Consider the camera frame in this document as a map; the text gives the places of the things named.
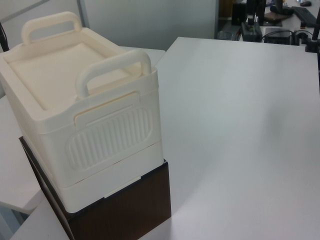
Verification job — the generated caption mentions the cream plastic storage cabinet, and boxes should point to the cream plastic storage cabinet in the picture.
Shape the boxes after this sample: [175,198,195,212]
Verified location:
[0,11,165,213]

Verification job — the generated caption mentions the dark brown wooden box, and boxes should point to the dark brown wooden box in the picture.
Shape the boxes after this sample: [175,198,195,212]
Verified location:
[18,136,172,240]

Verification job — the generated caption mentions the black upright speaker box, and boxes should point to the black upright speaker box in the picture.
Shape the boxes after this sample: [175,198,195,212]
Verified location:
[231,2,248,26]

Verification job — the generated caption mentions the black electronics box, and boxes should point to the black electronics box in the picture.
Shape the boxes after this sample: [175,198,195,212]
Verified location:
[262,26,302,46]

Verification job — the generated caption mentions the brown desk pad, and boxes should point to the brown desk pad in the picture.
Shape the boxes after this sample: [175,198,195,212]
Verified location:
[264,11,284,26]

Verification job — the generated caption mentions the black monitor stand base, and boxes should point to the black monitor stand base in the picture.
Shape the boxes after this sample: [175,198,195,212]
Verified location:
[269,0,295,15]

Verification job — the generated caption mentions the black clamp stand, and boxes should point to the black clamp stand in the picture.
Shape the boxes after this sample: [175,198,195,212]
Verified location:
[303,23,320,53]

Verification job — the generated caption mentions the black tripod leg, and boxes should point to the black tripod leg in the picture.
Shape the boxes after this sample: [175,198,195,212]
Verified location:
[0,21,11,53]

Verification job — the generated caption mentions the black keyboard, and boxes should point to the black keyboard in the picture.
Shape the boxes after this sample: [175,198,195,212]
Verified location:
[291,6,320,28]

